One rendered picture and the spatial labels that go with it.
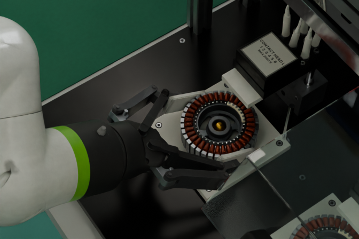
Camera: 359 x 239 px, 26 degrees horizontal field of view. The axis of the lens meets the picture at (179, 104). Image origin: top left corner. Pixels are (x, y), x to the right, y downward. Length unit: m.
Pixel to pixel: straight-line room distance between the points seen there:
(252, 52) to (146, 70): 0.23
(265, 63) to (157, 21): 0.31
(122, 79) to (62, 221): 0.24
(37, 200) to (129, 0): 0.55
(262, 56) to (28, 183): 0.37
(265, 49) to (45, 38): 0.40
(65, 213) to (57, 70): 0.25
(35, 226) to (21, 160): 1.11
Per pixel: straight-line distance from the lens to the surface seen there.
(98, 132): 0.94
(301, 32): 1.10
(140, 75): 1.21
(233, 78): 1.07
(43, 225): 1.95
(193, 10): 1.22
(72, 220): 1.12
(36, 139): 0.87
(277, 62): 1.05
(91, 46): 1.27
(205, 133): 1.12
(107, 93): 1.19
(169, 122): 1.15
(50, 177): 0.88
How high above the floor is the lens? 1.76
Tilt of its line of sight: 57 degrees down
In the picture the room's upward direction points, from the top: straight up
